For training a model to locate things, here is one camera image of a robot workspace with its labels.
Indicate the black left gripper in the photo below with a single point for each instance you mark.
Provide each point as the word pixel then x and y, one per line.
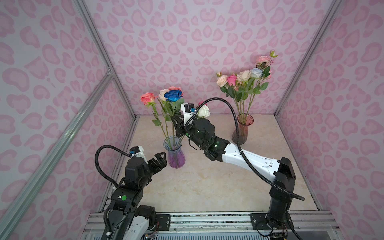
pixel 162 162

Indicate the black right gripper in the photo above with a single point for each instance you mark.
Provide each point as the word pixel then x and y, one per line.
pixel 180 128

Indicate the purple blue glass vase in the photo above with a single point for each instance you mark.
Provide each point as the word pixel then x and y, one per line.
pixel 175 155

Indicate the red grey glass vase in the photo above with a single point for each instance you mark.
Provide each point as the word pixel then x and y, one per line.
pixel 244 121

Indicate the peach rose stem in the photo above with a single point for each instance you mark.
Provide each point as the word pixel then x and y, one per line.
pixel 222 83

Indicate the dark pink rose stem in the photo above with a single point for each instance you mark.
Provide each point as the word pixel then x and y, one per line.
pixel 233 92

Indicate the cream white rose stem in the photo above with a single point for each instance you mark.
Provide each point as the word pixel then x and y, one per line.
pixel 243 76

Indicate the white blue rose stem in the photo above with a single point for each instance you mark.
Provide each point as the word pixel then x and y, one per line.
pixel 260 79

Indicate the light pink rose stem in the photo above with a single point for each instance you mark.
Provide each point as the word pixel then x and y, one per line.
pixel 266 60

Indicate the white bud rose stem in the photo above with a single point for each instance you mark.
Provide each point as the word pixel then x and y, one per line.
pixel 204 112

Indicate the coral red rose stem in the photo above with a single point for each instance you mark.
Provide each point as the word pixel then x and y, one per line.
pixel 174 88

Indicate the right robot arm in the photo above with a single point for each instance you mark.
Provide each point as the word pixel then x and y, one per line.
pixel 279 174

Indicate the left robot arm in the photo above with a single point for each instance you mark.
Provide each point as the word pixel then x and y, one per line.
pixel 124 218

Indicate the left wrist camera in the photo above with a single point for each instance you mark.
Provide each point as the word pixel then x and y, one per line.
pixel 137 151

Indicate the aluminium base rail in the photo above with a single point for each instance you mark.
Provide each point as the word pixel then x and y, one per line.
pixel 305 225

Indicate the aluminium frame post left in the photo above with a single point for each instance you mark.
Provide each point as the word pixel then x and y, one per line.
pixel 91 27

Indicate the aluminium frame post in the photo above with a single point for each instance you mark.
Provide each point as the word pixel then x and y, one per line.
pixel 326 23
pixel 91 27

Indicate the aluminium diagonal frame bar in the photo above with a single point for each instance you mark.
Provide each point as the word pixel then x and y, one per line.
pixel 21 204

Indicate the aluminium frame post right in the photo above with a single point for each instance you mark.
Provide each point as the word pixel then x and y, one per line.
pixel 326 23

